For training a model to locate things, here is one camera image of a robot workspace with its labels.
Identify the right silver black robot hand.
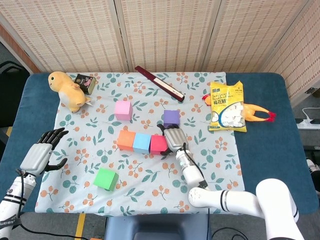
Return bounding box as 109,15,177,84
156,123,190,156

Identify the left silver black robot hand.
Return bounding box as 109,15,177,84
19,127,70,177

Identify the red foam cube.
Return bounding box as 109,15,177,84
149,134,169,155

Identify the orange foam cube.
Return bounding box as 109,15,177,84
117,129,137,152

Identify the green foam cube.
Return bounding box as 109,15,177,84
93,167,120,192

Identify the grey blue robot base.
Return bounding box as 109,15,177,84
103,214,212,240

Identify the purple foam cube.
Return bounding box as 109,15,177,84
163,109,181,128

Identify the light blue foam cube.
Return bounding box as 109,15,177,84
132,132,152,155

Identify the dark red folded fan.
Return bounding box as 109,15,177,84
134,65,186,103

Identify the floral patterned tablecloth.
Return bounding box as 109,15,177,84
34,71,250,217

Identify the pink foam cube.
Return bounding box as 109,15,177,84
114,100,133,121

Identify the yellow marshmallow bag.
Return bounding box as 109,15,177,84
208,80,248,133

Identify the black chair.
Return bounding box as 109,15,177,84
0,61,30,127

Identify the yellow plush animal toy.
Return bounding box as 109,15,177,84
47,71,92,114

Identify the yellow rubber chicken toy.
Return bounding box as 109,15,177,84
201,93,277,124

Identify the dark rectangular food tin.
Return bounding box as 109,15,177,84
74,73,97,95

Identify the woven folding screen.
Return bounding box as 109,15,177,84
0,0,320,101

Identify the white power strip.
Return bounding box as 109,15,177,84
296,118,320,130

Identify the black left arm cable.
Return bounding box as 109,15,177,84
16,169,91,240

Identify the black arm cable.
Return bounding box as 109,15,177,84
179,143,251,240
16,169,91,240

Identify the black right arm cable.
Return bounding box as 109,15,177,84
179,143,251,240

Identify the white charger cable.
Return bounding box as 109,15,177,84
301,107,320,123

